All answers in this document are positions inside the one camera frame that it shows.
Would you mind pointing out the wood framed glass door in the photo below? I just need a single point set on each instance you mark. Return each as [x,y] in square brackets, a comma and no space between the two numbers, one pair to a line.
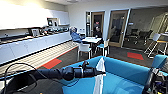
[97,20]

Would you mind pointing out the white upper kitchen cabinets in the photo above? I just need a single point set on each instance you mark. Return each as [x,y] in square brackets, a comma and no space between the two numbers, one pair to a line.
[23,16]

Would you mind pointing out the blue sofa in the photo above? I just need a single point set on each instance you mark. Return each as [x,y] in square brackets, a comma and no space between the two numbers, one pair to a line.
[126,75]

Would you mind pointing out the blue armchair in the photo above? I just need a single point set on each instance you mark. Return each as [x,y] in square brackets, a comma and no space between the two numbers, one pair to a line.
[160,62]

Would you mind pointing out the blue seat chair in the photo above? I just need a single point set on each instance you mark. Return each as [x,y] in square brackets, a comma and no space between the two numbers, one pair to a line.
[104,46]

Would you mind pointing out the white frame high stool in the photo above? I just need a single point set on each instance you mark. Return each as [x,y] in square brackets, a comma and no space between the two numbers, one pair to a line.
[155,43]

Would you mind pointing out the white lower kitchen cabinets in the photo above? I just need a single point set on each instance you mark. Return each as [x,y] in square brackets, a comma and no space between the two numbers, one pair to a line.
[26,46]

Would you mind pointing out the black framed counter display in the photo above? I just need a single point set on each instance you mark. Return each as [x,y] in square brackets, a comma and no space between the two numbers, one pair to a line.
[35,32]

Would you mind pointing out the white kitchen cabinets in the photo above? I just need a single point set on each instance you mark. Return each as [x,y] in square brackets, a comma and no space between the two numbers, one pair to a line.
[26,46]
[23,16]

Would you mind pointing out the white frame chair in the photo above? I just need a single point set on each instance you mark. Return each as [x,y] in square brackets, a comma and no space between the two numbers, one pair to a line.
[84,48]

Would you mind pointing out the white clothes hanger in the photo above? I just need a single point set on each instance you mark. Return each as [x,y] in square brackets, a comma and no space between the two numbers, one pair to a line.
[100,66]

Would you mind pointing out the person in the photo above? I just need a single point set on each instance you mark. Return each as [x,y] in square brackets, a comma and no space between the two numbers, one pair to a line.
[97,30]
[75,35]

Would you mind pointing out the black office chair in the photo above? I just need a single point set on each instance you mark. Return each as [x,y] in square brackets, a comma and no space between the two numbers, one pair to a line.
[146,35]
[134,34]

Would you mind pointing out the white rectangular table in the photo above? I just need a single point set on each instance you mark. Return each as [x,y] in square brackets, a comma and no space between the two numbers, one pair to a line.
[91,39]

